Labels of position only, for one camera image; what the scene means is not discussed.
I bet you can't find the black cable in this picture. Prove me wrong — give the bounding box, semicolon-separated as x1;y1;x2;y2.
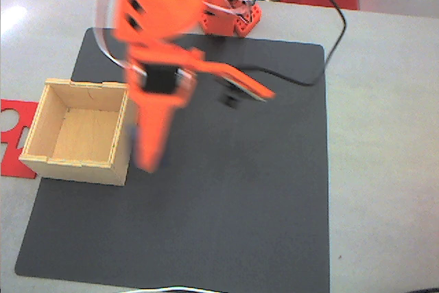
236;0;348;87

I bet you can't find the dark grey mat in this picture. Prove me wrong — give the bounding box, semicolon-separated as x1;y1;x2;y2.
14;27;331;293

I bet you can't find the red flat cut-out sheet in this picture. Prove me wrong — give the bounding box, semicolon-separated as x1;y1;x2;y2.
0;99;38;180

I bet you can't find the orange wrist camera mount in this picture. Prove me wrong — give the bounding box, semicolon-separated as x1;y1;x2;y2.
195;61;277;109

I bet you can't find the wooden box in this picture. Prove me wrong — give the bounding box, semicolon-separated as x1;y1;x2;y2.
19;78;141;187

